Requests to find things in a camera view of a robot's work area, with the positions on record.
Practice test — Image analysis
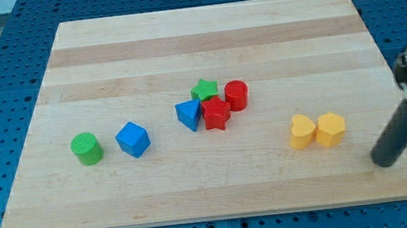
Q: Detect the blue cube block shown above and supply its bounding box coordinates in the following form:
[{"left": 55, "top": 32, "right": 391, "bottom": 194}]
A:
[{"left": 115, "top": 121, "right": 151, "bottom": 159}]

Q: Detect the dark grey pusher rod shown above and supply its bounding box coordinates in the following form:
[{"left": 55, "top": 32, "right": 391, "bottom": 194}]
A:
[{"left": 370, "top": 99, "right": 407, "bottom": 168}]

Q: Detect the yellow heart block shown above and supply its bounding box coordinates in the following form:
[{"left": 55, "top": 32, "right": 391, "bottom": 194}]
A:
[{"left": 289, "top": 114, "right": 316, "bottom": 150}]

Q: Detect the wooden board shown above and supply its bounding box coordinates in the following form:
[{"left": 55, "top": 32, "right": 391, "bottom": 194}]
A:
[{"left": 0, "top": 0, "right": 407, "bottom": 228}]

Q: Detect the blue triangle block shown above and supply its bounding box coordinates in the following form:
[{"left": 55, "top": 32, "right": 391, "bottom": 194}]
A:
[{"left": 175, "top": 99, "right": 202, "bottom": 131}]

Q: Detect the yellow hexagon block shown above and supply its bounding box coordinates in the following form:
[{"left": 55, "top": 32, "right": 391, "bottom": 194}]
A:
[{"left": 315, "top": 112, "right": 346, "bottom": 148}]

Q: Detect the red star block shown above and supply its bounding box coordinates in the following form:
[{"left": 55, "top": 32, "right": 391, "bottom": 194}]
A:
[{"left": 201, "top": 95, "right": 231, "bottom": 130}]

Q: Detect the red cylinder block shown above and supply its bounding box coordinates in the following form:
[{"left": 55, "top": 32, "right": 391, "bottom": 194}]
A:
[{"left": 224, "top": 80, "right": 248, "bottom": 112}]

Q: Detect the green star block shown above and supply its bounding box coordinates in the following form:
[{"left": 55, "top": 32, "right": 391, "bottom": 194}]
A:
[{"left": 190, "top": 78, "right": 219, "bottom": 101}]

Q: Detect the green cylinder block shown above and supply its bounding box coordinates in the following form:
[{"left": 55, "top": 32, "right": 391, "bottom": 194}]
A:
[{"left": 70, "top": 132, "right": 104, "bottom": 165}]

